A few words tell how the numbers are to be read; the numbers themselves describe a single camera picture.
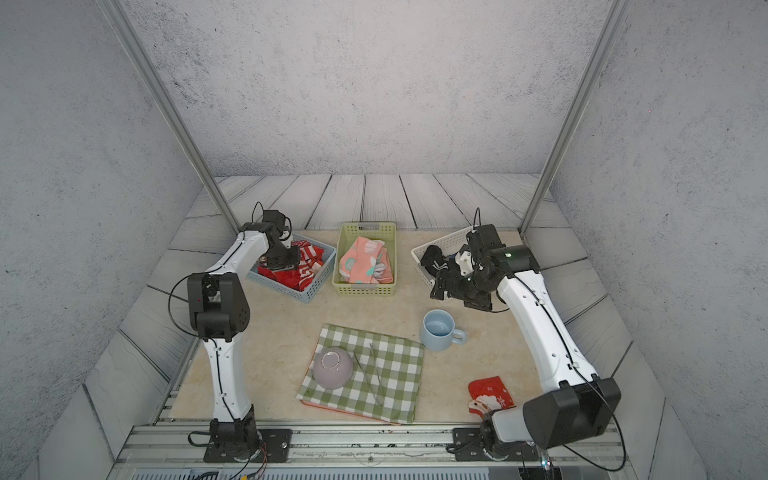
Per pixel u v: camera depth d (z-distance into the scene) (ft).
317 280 3.15
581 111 2.84
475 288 2.01
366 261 3.37
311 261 3.43
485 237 1.92
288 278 3.26
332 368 2.61
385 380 2.72
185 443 2.34
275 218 2.78
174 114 2.88
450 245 3.72
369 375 2.77
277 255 2.86
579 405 1.25
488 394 2.57
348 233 3.77
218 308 1.90
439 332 2.93
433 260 3.35
